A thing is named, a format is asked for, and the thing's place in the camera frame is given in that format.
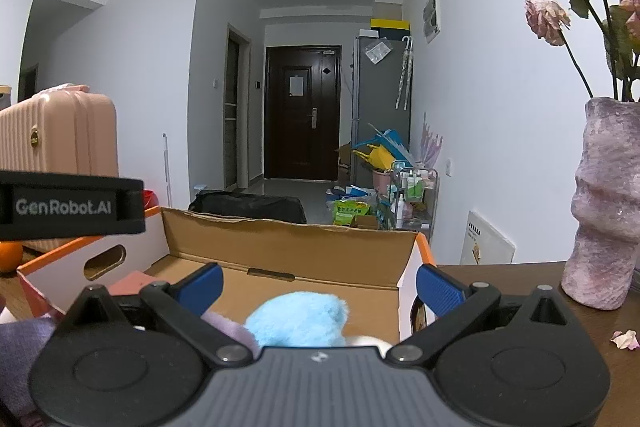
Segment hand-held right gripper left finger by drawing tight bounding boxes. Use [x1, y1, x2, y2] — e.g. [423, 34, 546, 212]
[65, 262, 253, 368]

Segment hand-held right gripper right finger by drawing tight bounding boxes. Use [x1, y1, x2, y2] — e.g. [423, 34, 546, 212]
[385, 263, 576, 368]

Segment purple yellow fuzzy hat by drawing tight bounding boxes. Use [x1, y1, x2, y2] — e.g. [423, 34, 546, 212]
[201, 310, 258, 353]

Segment pink layered sponge block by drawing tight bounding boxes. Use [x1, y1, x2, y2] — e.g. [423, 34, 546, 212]
[107, 271, 156, 298]

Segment blue fluffy plush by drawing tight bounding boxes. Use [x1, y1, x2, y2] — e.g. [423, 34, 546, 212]
[244, 291, 351, 349]

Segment cardboard box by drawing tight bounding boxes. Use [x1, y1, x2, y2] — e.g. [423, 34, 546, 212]
[16, 206, 437, 348]

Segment lavender knit cloth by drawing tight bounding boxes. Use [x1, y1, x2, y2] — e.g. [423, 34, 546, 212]
[0, 316, 66, 415]

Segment white poster board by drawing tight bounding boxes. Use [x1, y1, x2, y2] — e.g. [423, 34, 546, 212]
[460, 209, 517, 266]

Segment orange fruit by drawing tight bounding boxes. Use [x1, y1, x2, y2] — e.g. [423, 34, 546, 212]
[0, 241, 24, 273]

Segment pink ribbed suitcase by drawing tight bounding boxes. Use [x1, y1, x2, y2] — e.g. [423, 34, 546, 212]
[0, 82, 120, 253]

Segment black floor bag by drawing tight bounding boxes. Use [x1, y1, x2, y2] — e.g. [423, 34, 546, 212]
[188, 190, 307, 225]

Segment trolley cart with bottles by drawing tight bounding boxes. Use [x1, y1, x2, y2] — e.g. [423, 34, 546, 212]
[387, 160, 439, 230]

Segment white pole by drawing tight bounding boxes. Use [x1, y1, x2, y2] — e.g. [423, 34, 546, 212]
[161, 133, 172, 208]

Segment green snack bag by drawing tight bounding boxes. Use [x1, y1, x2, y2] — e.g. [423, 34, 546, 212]
[333, 199, 372, 228]

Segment pink bin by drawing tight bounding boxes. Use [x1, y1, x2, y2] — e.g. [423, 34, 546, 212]
[371, 168, 393, 195]

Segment blue white plastic bag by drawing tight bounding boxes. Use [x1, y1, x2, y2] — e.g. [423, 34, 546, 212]
[325, 184, 376, 202]

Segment blue and yellow stools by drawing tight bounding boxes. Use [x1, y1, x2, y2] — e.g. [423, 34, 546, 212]
[351, 123, 416, 172]

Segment brown floor carton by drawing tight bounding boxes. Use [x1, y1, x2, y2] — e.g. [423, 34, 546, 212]
[336, 143, 355, 184]

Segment purple textured vase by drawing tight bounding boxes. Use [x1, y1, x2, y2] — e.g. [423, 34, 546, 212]
[561, 97, 640, 311]

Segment dark entrance door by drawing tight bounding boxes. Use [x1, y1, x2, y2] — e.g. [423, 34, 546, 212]
[263, 46, 342, 182]

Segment fallen pink petal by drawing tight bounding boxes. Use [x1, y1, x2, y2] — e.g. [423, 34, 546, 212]
[611, 330, 640, 351]

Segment grey refrigerator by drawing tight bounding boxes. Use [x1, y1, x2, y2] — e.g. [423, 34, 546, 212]
[354, 34, 412, 168]

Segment white folded umbrella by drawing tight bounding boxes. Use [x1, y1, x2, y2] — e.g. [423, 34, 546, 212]
[395, 35, 416, 110]

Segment clear plastic bag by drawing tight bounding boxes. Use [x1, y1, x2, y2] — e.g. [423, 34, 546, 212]
[363, 39, 392, 64]

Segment yellow black box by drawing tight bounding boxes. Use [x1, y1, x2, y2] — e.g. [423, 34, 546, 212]
[370, 18, 410, 36]

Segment bunch of dried roses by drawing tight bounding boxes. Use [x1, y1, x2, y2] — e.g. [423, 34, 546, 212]
[452, 0, 640, 102]

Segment purple wall decoration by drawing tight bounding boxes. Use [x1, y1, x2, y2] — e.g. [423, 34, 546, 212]
[420, 112, 444, 168]

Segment side door frame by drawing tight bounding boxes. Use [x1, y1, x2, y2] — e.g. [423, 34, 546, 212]
[223, 23, 252, 190]

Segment white wall panel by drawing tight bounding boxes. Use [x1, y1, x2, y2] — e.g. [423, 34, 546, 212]
[421, 0, 444, 44]

